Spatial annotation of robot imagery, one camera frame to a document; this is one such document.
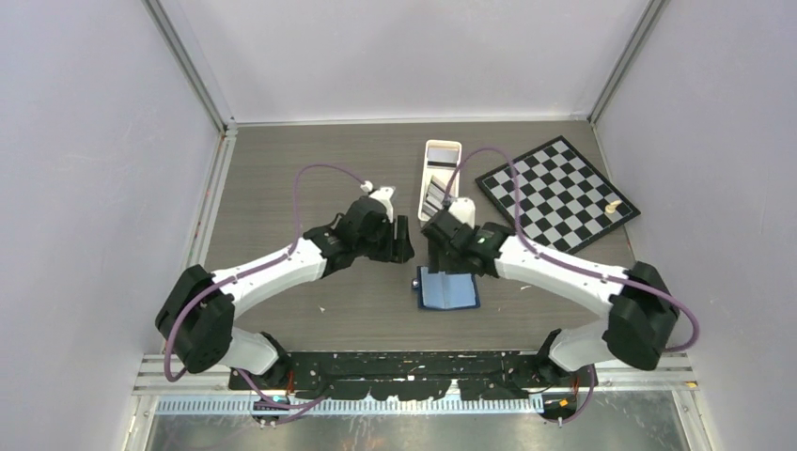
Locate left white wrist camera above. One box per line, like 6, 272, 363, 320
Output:
360, 180, 396, 224

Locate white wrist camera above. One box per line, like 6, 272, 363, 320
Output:
360, 180, 396, 224
444, 197, 476, 228

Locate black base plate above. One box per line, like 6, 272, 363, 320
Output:
228, 350, 590, 402

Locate aluminium frame rail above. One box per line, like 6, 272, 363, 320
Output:
133, 354, 232, 396

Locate black white chessboard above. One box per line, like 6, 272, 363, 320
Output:
476, 136, 641, 255

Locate beige chess piece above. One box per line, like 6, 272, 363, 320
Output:
604, 200, 622, 215

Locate silver card at tray end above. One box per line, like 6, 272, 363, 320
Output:
427, 146, 461, 166

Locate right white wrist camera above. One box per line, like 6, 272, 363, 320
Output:
444, 197, 476, 228

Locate grey cards in tray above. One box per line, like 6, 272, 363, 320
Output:
421, 176, 446, 217

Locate blue card holder wallet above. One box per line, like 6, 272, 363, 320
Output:
412, 266, 480, 311

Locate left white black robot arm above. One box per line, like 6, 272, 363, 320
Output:
154, 187, 414, 389

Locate white plastic tray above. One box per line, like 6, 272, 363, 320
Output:
417, 140, 462, 223

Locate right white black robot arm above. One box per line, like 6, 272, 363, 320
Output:
421, 210, 680, 386

